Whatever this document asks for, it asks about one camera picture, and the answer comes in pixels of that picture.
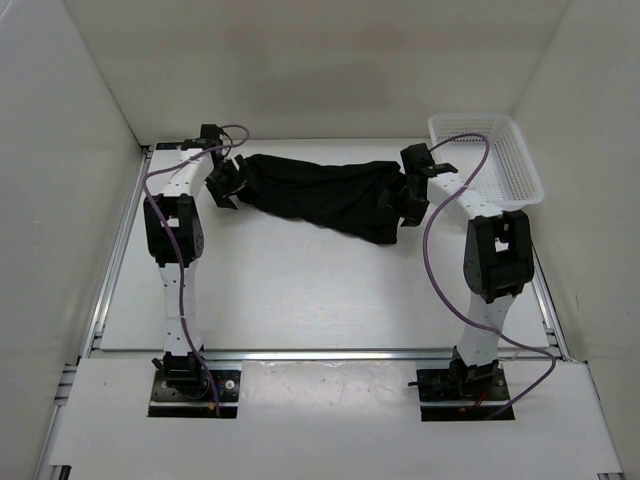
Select black shorts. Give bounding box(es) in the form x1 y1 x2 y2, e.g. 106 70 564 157
237 154 400 245

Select white plastic basket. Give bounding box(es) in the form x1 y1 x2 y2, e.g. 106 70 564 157
428 113 544 210

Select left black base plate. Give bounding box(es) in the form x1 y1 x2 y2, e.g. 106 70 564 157
147 369 242 419

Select aluminium rail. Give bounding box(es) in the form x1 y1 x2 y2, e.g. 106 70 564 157
54 145 155 407
204 347 453 361
516 245 573 362

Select black label sticker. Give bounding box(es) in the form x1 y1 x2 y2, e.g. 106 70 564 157
155 142 182 150

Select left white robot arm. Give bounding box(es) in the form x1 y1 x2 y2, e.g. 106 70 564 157
142 124 249 409

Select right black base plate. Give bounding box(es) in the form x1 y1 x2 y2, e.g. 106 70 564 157
408 359 515 422

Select aluminium left rail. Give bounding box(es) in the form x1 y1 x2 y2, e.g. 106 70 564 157
54 145 155 407

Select aluminium right rail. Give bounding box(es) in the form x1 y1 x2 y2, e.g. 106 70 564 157
516 245 573 362

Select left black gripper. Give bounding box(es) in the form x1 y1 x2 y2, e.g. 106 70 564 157
204 155 257 210

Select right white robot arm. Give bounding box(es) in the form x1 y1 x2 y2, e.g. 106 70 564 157
379 143 534 400

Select aluminium front rail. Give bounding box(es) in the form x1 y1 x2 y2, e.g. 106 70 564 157
204 347 453 361

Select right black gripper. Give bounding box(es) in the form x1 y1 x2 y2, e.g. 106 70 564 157
377 171 430 228

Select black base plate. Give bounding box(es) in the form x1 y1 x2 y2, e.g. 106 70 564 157
408 359 515 422
147 369 242 419

